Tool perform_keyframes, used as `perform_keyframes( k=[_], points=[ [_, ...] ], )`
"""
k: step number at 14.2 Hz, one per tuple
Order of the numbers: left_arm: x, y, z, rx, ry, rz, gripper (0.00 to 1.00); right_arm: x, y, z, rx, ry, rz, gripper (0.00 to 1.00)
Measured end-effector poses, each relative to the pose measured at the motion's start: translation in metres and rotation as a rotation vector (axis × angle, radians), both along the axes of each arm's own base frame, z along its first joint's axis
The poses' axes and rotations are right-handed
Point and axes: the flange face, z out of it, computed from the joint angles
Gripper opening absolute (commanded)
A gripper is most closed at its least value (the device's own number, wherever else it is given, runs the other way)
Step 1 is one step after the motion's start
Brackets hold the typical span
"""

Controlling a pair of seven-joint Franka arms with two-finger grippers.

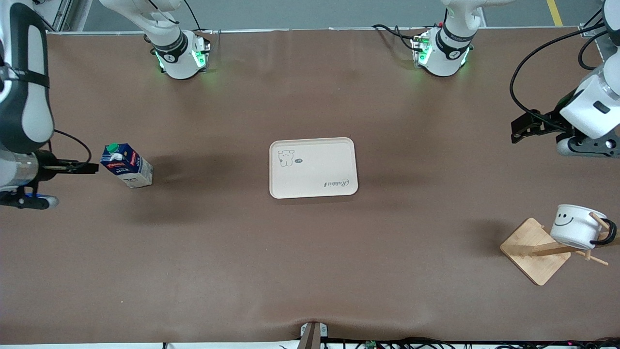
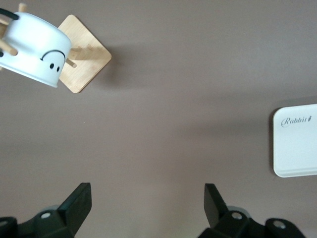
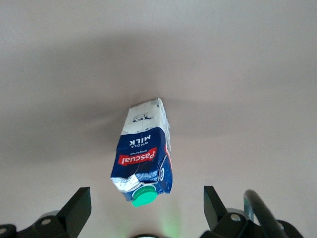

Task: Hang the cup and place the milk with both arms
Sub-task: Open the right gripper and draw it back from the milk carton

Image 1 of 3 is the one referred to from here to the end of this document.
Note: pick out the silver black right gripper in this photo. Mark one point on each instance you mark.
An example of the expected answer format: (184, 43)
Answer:
(47, 164)

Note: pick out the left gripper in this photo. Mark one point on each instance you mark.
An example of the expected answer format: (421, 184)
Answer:
(550, 120)

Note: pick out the blue milk carton green cap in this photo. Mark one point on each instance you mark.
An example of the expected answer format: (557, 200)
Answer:
(128, 167)

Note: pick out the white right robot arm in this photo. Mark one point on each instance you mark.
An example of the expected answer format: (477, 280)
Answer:
(29, 106)

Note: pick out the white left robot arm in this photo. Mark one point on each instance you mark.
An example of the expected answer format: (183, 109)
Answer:
(443, 60)

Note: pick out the wooden cup rack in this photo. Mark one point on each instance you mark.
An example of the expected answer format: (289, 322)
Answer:
(533, 249)

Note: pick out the yellow floor tape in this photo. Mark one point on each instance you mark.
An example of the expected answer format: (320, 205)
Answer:
(556, 13)

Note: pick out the brown table cover mat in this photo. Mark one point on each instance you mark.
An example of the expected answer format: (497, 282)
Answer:
(193, 242)

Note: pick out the cream plastic tray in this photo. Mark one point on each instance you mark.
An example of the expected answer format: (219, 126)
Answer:
(315, 169)

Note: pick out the aluminium frame corner post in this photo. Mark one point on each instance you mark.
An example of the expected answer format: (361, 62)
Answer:
(593, 29)

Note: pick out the aluminium frame profile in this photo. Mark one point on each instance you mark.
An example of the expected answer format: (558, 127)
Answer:
(58, 17)

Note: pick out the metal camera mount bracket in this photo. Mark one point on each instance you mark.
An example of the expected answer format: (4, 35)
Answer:
(312, 334)

